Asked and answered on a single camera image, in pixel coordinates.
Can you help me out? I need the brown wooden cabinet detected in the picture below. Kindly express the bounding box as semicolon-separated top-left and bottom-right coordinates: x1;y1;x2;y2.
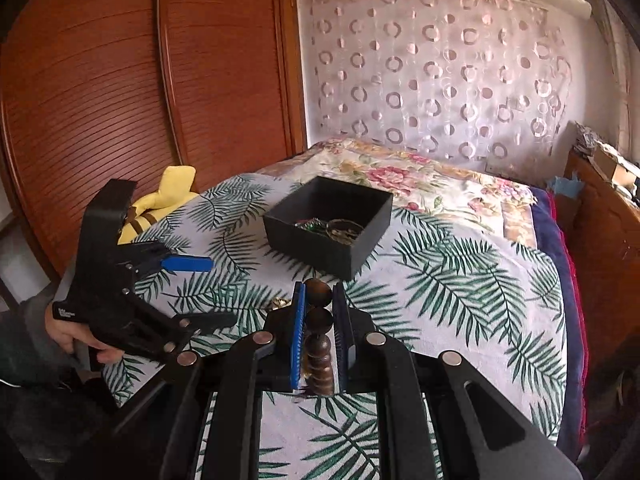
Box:
554;149;640;366

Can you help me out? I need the navy blue blanket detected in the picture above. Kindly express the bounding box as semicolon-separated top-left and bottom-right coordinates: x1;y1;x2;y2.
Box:
529;187;590;463

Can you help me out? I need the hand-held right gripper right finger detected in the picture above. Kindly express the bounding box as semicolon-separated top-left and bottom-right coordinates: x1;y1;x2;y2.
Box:
331;282;581;480

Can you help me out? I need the patterned cloth bundle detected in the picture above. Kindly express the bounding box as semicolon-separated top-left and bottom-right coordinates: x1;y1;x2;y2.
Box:
571;120;609;155

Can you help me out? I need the floral blanket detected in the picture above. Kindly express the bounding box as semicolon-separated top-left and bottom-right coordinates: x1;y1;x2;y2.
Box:
259;135;547;252

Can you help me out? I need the brown wooden wardrobe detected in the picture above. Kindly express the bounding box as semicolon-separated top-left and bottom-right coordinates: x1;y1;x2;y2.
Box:
0;0;309;306

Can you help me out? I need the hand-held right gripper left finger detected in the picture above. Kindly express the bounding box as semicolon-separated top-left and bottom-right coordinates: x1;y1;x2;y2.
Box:
115;280;308;480

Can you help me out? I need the leaf print cloth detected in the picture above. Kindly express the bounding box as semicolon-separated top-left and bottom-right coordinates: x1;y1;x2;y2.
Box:
102;172;569;480

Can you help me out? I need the yellow plush toy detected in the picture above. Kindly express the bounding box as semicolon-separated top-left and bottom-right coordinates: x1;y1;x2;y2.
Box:
116;164;199;247

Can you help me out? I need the blue bag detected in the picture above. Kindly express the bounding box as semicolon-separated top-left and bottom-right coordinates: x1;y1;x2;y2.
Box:
546;172;582;197

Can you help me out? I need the circle pattern wall curtain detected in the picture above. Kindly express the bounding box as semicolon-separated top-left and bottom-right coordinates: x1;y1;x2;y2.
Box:
297;0;577;175

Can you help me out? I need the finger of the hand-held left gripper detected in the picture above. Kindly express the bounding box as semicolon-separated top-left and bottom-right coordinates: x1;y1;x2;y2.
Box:
117;241;215;275
120;287;239;362

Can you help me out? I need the brown wooden bead bracelet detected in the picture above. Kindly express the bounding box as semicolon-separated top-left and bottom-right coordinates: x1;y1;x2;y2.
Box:
299;278;335;400

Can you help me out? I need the cardboard box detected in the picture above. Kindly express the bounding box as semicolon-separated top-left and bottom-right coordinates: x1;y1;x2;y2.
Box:
589;144;640;192

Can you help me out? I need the person's left hand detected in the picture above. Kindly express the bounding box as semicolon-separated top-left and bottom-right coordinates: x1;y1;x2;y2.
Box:
44;304;124;367

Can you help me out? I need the black box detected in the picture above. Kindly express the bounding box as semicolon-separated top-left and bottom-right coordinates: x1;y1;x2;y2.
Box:
263;175;394;281

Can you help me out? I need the person's left forearm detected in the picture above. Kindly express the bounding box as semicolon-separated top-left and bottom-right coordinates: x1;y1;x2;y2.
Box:
0;294;76;391

